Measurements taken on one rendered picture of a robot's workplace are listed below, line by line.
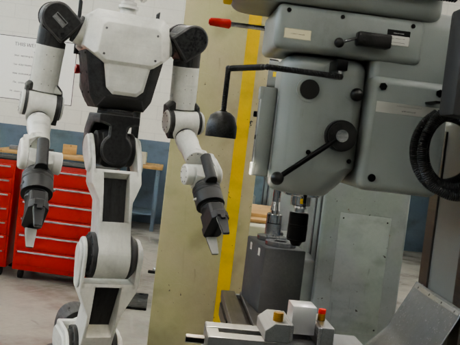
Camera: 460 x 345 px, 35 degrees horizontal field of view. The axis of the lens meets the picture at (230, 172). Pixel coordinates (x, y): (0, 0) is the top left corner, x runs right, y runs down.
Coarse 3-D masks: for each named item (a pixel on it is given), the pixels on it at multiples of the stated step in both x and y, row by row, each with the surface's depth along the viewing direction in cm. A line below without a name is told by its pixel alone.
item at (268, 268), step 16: (256, 240) 218; (272, 240) 212; (288, 240) 216; (256, 256) 214; (272, 256) 206; (288, 256) 207; (304, 256) 208; (256, 272) 213; (272, 272) 207; (288, 272) 208; (256, 288) 211; (272, 288) 207; (288, 288) 208; (256, 304) 209; (272, 304) 207
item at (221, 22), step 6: (210, 18) 181; (216, 18) 181; (222, 18) 182; (210, 24) 182; (216, 24) 181; (222, 24) 181; (228, 24) 181; (234, 24) 182; (240, 24) 182; (246, 24) 182; (264, 30) 183
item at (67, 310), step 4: (64, 304) 269; (68, 304) 266; (72, 304) 265; (76, 304) 265; (80, 304) 266; (60, 308) 268; (64, 308) 264; (68, 308) 263; (72, 308) 261; (76, 308) 260; (60, 312) 263; (64, 312) 260; (68, 312) 258; (72, 312) 257; (76, 312) 256; (56, 316) 265; (60, 316) 260; (64, 316) 257; (68, 316) 256; (72, 316) 256; (76, 316) 257; (56, 320) 262; (48, 344) 269; (52, 344) 263
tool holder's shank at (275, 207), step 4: (276, 192) 221; (280, 192) 221; (276, 196) 221; (280, 196) 221; (272, 200) 222; (276, 200) 221; (280, 200) 222; (272, 204) 221; (276, 204) 221; (272, 208) 221; (276, 208) 221; (280, 208) 222; (272, 212) 221; (276, 212) 221
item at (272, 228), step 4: (268, 220) 221; (272, 220) 220; (276, 220) 220; (280, 220) 221; (268, 224) 221; (272, 224) 220; (276, 224) 220; (280, 224) 221; (268, 228) 221; (272, 228) 220; (276, 228) 220; (280, 228) 221; (268, 232) 221; (272, 232) 220; (276, 232) 220; (280, 232) 222; (272, 236) 220; (276, 236) 220
